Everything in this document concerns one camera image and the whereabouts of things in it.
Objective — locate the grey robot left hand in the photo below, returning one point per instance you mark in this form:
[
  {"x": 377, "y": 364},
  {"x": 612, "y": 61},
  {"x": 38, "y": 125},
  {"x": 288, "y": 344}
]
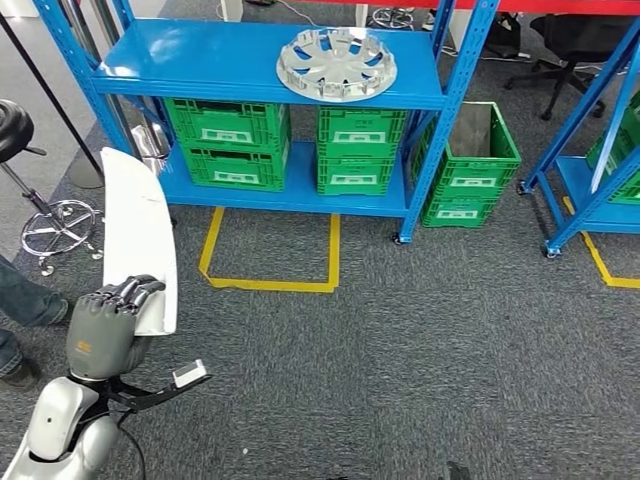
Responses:
[{"x": 100, "y": 341}]

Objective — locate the white curved plastic part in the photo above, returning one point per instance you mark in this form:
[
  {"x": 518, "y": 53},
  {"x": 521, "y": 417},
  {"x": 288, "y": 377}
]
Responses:
[{"x": 137, "y": 232}]

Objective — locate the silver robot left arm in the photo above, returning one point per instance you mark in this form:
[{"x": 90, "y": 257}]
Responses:
[{"x": 60, "y": 424}]

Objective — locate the blue metal shelf rack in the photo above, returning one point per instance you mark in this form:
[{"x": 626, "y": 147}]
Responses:
[
  {"x": 210, "y": 60},
  {"x": 600, "y": 212}
]

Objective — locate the standing person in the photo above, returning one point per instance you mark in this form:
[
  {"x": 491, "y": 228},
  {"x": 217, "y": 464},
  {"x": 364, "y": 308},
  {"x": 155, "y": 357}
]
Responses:
[{"x": 25, "y": 301}]

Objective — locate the chrome stanchion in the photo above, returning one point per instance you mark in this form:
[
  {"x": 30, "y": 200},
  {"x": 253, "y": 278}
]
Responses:
[{"x": 150, "y": 149}]

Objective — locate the black stool chrome base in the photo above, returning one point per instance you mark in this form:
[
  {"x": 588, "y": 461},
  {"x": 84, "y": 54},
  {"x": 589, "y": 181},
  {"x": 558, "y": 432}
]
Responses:
[
  {"x": 10, "y": 129},
  {"x": 392, "y": 18}
]

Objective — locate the white desk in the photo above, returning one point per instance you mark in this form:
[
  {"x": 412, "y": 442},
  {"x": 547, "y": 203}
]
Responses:
[
  {"x": 231, "y": 10},
  {"x": 459, "y": 30}
]

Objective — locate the grey wheel hubcap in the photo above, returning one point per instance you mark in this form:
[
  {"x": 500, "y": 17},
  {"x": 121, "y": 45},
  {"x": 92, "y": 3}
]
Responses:
[{"x": 336, "y": 66}]

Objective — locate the black robot right foot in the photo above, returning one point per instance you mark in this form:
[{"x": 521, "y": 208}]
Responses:
[{"x": 457, "y": 472}]

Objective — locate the black bag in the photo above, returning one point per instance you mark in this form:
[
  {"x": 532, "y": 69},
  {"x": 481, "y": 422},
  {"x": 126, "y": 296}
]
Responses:
[{"x": 503, "y": 33}]

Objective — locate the yellow floor tape square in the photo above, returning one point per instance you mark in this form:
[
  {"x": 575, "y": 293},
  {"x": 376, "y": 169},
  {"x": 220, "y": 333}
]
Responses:
[{"x": 600, "y": 262}]

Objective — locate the red barrier tape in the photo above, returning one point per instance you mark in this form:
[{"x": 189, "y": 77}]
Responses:
[{"x": 550, "y": 5}]

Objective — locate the black office chair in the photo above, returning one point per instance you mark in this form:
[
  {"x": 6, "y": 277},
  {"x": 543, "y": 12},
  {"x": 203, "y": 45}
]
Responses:
[{"x": 575, "y": 40}]

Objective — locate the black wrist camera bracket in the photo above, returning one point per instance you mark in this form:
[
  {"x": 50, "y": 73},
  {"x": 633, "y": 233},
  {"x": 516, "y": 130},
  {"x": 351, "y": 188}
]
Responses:
[{"x": 145, "y": 397}]

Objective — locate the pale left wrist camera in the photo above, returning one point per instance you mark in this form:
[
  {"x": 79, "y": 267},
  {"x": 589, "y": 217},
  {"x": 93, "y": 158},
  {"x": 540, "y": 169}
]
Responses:
[{"x": 190, "y": 374}]

